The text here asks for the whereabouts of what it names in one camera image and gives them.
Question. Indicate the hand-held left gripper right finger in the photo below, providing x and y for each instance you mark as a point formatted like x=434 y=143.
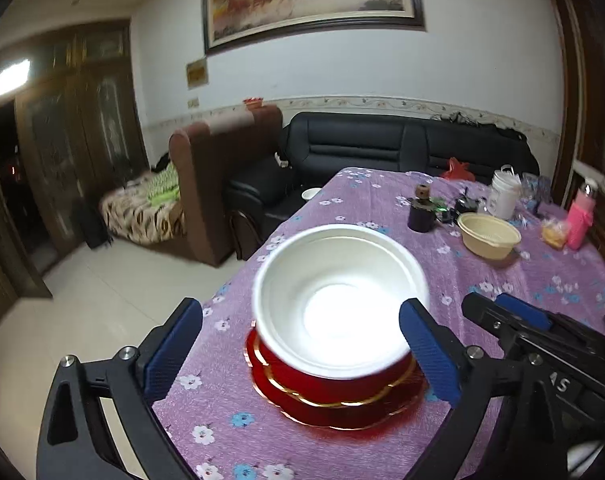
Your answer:
x=430 y=355

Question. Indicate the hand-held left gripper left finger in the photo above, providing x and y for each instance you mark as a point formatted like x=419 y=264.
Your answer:
x=170 y=355

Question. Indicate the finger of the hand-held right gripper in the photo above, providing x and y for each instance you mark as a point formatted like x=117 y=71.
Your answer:
x=524 y=312
x=487 y=317

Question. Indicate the red plate with gold rim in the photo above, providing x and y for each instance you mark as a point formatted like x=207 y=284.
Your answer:
x=302 y=382
x=332 y=417

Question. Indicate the large white bowl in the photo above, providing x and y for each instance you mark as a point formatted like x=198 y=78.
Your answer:
x=292 y=285

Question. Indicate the purple floral tablecloth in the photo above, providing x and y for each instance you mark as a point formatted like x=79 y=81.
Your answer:
x=482 y=285

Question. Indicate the beige plastic bowl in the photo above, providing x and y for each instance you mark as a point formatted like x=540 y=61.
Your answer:
x=487 y=240

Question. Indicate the plastic bag of food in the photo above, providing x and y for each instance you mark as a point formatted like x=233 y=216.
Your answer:
x=554 y=235

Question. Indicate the pink bottle with knitted sleeve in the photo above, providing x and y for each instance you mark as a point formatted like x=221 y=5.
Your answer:
x=579 y=220

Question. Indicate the black charger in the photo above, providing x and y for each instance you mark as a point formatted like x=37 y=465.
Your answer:
x=465 y=205

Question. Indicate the white plastic jar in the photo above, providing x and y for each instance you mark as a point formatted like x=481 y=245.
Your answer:
x=504 y=195

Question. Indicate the dark cup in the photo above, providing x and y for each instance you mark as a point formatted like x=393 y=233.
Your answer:
x=421 y=217

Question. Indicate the patterned brown blanket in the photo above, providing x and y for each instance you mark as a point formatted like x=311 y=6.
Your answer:
x=132 y=215

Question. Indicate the black bag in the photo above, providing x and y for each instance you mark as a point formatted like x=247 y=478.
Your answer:
x=95 y=225

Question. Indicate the red plastic bag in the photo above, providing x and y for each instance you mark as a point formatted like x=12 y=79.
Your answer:
x=457 y=170

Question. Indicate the green cloth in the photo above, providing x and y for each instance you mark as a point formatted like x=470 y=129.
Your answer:
x=162 y=185

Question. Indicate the brown sofa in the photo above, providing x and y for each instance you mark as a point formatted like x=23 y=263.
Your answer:
x=207 y=185

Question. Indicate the dark clothes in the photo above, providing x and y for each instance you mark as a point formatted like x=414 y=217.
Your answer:
x=507 y=132

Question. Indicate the black leather sofa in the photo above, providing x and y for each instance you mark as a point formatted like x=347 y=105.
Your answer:
x=357 y=140

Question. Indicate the wooden door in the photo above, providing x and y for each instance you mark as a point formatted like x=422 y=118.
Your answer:
x=72 y=150

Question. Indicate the small red object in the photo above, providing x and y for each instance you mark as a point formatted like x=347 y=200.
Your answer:
x=252 y=102

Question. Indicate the small wall plaque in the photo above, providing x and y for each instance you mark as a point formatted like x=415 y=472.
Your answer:
x=196 y=74

